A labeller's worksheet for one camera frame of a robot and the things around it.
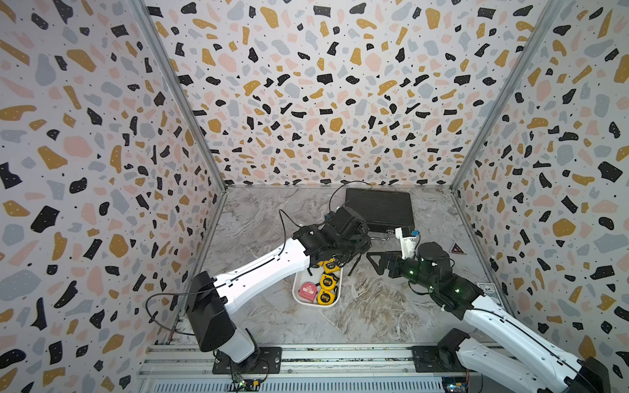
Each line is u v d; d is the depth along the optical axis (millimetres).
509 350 471
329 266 916
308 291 857
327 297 839
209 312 399
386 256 650
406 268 659
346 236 568
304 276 927
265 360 732
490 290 876
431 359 733
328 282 877
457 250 999
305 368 731
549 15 716
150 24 716
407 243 686
